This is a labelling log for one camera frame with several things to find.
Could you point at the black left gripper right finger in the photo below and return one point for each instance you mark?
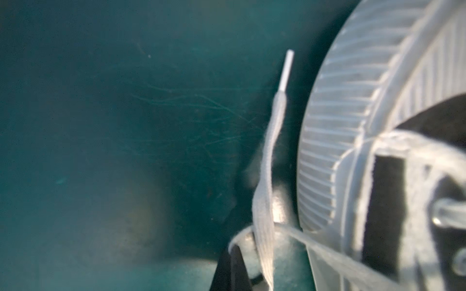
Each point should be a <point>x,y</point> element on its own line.
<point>240,280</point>

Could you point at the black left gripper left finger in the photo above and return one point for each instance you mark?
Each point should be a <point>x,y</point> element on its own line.
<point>222,276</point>

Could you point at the white shoelace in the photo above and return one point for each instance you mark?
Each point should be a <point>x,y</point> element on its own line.
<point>264,227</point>

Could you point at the black white canvas sneaker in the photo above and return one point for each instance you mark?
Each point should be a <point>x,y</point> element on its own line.
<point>381,171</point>

